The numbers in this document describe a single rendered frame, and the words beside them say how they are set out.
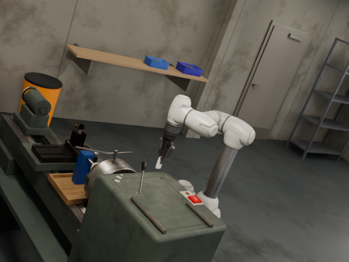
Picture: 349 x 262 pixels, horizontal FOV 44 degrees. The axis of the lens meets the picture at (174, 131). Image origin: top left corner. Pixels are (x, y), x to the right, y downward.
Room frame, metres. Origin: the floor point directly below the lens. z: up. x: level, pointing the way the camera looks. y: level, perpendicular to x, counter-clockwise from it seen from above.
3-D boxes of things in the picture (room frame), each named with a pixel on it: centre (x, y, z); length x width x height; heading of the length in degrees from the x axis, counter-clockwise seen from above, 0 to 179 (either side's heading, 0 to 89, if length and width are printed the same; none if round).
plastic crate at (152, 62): (5.85, 0.55, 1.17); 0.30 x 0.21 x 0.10; 129
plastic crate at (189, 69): (6.20, 0.11, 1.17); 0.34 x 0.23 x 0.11; 129
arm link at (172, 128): (2.27, 0.02, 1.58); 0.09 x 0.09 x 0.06
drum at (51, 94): (4.89, 1.67, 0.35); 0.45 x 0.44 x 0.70; 129
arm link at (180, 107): (2.26, 0.00, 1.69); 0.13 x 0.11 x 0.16; 63
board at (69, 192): (2.52, 0.44, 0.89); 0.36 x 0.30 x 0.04; 135
